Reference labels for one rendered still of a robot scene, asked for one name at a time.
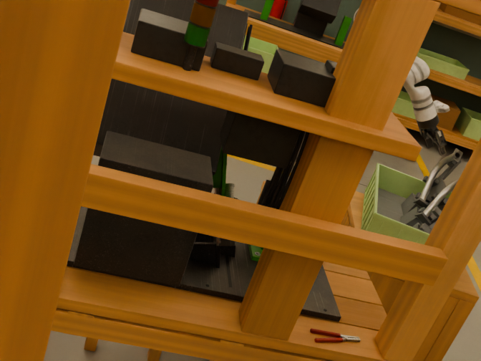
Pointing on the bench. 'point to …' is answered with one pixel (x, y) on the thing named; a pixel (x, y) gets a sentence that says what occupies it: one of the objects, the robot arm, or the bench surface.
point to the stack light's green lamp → (196, 36)
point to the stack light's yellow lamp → (202, 16)
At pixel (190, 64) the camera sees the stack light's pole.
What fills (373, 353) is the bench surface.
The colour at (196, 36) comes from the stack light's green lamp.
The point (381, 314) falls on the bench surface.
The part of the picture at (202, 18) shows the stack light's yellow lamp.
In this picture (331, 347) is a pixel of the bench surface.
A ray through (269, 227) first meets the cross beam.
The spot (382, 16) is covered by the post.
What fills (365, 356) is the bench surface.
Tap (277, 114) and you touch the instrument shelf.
